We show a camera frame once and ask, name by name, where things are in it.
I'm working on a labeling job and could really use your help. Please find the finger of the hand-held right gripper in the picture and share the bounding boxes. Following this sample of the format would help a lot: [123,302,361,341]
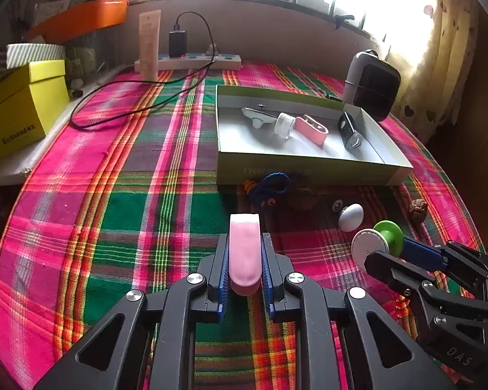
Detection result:
[364,252,488,330]
[400,238,488,285]

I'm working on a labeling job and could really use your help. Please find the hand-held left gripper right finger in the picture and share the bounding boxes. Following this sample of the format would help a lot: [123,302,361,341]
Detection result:
[260,232,458,390]

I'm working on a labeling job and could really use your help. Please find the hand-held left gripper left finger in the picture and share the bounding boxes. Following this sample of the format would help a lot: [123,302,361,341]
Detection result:
[33,233,230,390]

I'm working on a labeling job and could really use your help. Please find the pink and white clip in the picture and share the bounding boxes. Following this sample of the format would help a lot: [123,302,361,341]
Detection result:
[229,213,262,296]

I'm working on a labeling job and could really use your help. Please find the white and green spool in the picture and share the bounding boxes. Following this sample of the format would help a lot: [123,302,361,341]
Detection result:
[351,220,406,271]

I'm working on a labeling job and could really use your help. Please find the small brown walnut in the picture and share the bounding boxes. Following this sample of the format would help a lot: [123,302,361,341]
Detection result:
[408,198,426,223]

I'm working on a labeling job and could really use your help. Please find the large brown walnut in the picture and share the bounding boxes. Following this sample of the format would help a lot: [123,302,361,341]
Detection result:
[289,187,320,212]

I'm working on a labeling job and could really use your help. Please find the blue crochet pouch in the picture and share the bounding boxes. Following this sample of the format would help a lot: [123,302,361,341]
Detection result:
[244,173,291,208]

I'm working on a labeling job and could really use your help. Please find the green cardboard box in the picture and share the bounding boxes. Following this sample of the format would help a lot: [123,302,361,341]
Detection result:
[215,84,414,188]

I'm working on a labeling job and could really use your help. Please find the black bike light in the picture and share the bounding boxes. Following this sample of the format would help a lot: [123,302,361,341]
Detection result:
[337,111,363,154]

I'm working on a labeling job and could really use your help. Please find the pink earbud case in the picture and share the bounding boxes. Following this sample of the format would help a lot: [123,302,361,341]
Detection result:
[295,114,329,147]

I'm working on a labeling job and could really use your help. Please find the small white jar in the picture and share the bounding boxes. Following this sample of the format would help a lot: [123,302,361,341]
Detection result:
[274,112,297,141]

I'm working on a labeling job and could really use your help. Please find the pink green plaid tablecloth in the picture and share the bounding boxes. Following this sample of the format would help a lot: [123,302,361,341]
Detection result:
[0,60,484,390]

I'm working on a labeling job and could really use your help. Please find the white and black heater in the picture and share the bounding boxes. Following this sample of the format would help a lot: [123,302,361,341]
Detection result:
[342,49,402,122]

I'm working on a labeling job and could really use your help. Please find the yellow patterned curtain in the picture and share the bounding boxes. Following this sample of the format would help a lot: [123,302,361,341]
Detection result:
[386,0,481,139]

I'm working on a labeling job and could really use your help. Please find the white power strip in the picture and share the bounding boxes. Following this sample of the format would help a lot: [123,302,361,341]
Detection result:
[134,53,242,72]

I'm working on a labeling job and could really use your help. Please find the cream cosmetic tube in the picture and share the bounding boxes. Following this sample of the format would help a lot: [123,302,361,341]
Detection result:
[139,9,162,82]

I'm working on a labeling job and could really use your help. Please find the clear glass jar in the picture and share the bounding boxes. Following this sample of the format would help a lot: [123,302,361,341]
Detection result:
[67,45,98,90]

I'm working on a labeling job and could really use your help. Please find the yellow cardboard box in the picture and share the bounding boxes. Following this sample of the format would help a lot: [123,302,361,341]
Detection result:
[0,60,71,170]

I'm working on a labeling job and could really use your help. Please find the orange plastic bin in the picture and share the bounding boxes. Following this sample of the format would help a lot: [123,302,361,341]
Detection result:
[26,0,129,43]

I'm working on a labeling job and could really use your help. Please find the white striped box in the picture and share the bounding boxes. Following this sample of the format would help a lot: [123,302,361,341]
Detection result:
[6,43,66,69]

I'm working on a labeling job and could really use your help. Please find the paper card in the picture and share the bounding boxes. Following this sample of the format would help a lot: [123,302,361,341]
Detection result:
[34,0,72,29]

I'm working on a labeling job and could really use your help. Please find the black charger with cable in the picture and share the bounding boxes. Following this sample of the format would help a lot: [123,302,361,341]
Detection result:
[70,12,218,131]

